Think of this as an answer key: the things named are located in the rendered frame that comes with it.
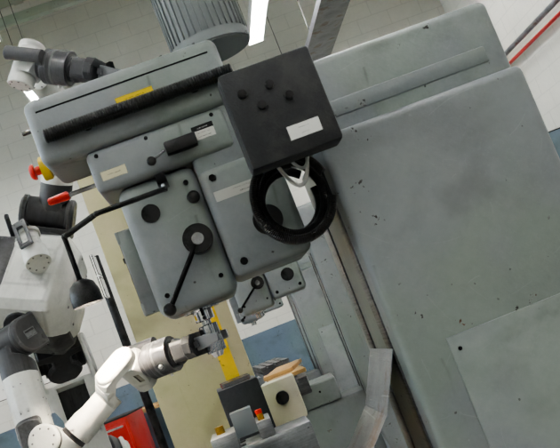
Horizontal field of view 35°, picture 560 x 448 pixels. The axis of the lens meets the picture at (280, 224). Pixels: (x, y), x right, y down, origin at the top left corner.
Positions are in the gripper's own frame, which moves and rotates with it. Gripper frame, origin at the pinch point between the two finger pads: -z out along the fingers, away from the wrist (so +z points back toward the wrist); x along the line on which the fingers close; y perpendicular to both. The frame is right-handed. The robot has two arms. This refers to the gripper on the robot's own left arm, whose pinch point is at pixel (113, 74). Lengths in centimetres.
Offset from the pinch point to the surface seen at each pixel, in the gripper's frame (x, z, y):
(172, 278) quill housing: 11, -26, -46
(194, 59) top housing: 7.5, -22.4, 4.6
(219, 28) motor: 2.0, -25.6, 13.6
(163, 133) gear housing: 10.0, -18.5, -13.8
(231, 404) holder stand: -40, -33, -83
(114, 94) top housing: 12.8, -6.5, -6.6
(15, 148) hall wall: -827, 463, 17
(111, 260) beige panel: -158, 55, -56
